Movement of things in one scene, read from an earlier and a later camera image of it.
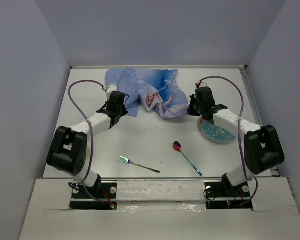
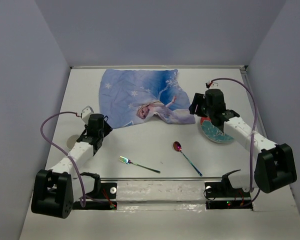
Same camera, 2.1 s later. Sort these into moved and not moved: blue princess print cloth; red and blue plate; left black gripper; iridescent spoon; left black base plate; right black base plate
Moved: blue princess print cloth; left black gripper
Not moved: red and blue plate; right black base plate; iridescent spoon; left black base plate
